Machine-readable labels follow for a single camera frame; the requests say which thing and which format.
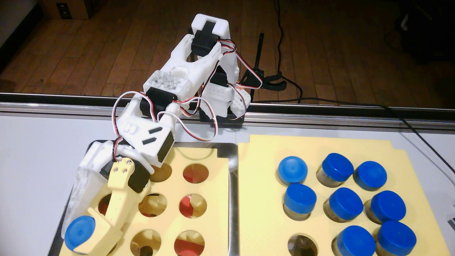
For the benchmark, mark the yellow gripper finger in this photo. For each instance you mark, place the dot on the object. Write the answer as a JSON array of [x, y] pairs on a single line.
[[117, 206]]

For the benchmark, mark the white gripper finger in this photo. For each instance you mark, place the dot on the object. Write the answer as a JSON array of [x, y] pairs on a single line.
[[89, 177]]

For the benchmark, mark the blue capped test tube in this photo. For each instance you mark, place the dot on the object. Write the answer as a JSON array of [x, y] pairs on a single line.
[[79, 231], [395, 237], [355, 241], [369, 175], [344, 203], [300, 197], [292, 170], [388, 207], [337, 166]]

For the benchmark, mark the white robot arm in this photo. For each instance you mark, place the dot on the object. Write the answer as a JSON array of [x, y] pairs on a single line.
[[185, 71]]

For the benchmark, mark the yellow foam rack in tray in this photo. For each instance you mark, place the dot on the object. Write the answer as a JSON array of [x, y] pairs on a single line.
[[217, 220]]

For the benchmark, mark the metal tray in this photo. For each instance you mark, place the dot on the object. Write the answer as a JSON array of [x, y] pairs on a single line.
[[233, 213]]

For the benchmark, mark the black clamp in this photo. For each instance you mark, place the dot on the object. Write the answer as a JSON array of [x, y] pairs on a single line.
[[277, 85]]

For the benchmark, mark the large yellow foam rack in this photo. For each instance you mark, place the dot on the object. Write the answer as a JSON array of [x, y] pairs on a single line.
[[263, 213]]

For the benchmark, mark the cardboard box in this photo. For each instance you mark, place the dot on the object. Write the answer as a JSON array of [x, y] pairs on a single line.
[[76, 9]]

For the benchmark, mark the black bag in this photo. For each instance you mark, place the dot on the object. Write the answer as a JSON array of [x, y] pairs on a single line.
[[426, 32]]

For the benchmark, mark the grey object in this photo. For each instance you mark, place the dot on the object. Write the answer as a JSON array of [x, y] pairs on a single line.
[[452, 223]]

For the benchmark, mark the aluminium table edge rail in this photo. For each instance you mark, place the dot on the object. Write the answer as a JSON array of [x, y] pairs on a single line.
[[35, 106]]

